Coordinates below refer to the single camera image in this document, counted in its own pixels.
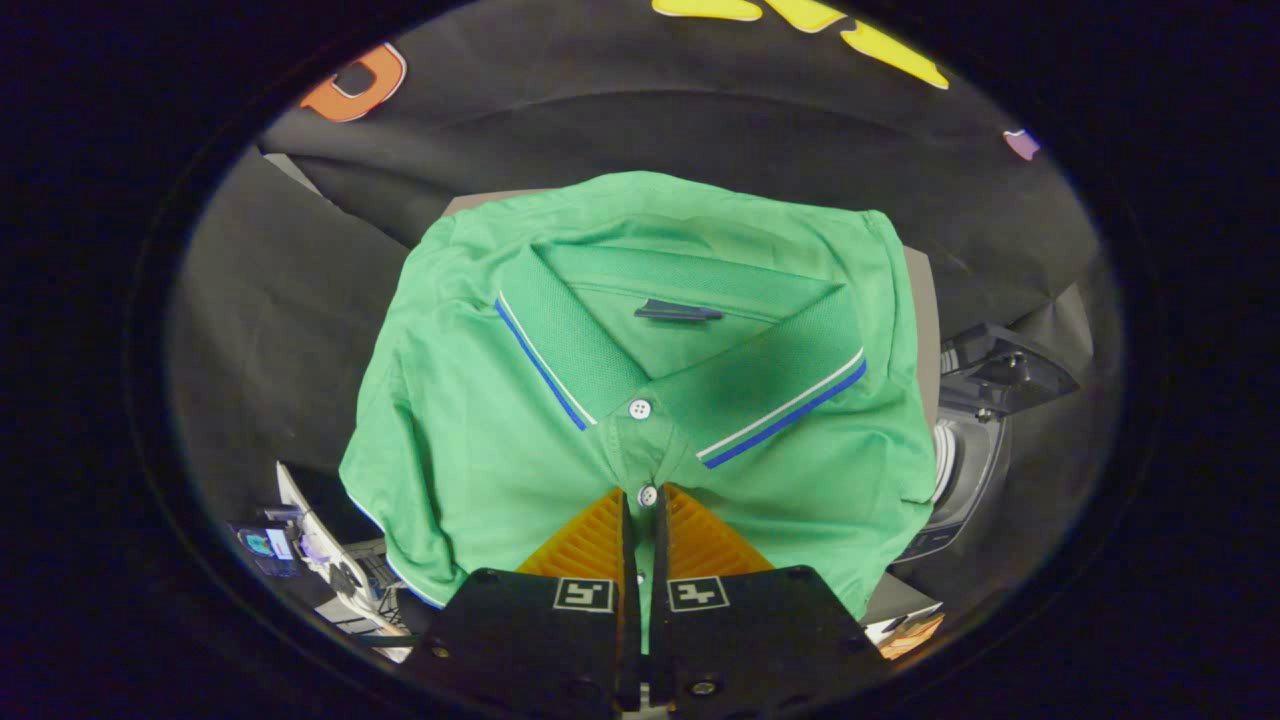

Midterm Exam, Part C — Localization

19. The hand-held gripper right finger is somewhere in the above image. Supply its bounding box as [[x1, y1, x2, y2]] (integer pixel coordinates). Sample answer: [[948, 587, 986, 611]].
[[641, 483, 891, 713]]

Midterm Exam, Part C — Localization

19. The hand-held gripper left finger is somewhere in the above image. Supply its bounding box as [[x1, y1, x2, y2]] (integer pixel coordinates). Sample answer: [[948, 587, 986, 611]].
[[400, 487, 642, 713]]

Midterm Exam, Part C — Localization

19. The green polo shirt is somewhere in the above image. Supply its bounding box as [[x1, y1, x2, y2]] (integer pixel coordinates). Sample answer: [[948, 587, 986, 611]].
[[338, 170, 939, 651]]

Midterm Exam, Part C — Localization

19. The dark grey washing machine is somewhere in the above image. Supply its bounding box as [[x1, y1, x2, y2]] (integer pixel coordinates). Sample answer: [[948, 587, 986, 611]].
[[890, 320, 1083, 567]]

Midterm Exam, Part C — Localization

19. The washing machine lid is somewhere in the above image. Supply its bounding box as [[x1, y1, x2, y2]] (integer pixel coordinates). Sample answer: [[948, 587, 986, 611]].
[[940, 321, 1083, 417]]

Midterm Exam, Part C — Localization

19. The orange object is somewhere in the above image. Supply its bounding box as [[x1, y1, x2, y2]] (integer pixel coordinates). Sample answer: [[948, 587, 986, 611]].
[[878, 612, 947, 661]]

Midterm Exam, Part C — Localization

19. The beige cabinet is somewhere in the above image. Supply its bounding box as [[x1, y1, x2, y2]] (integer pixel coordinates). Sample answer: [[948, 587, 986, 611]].
[[443, 188, 943, 629]]

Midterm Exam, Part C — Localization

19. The small device with screen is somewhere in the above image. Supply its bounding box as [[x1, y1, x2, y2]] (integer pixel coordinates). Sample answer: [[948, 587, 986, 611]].
[[228, 518, 303, 580]]

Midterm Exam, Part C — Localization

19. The white equipment frame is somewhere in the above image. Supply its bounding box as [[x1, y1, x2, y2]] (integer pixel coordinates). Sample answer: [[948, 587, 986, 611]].
[[275, 460, 443, 663]]

